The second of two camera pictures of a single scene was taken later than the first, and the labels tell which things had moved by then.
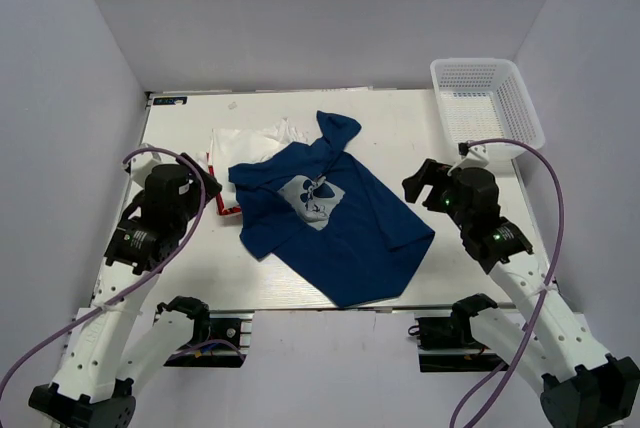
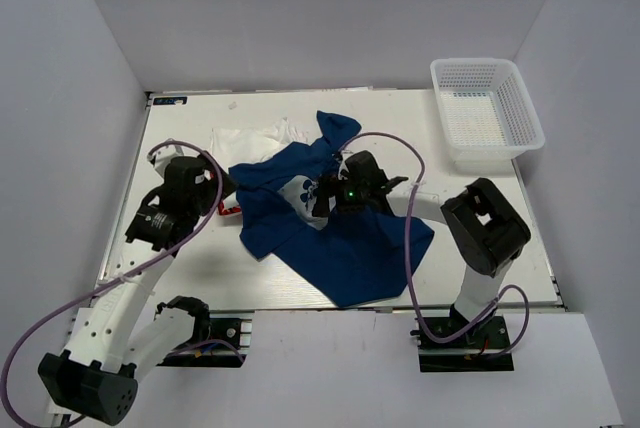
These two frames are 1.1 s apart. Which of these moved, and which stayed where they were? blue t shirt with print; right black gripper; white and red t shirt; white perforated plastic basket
Moved: right black gripper
Stayed: white perforated plastic basket; blue t shirt with print; white and red t shirt
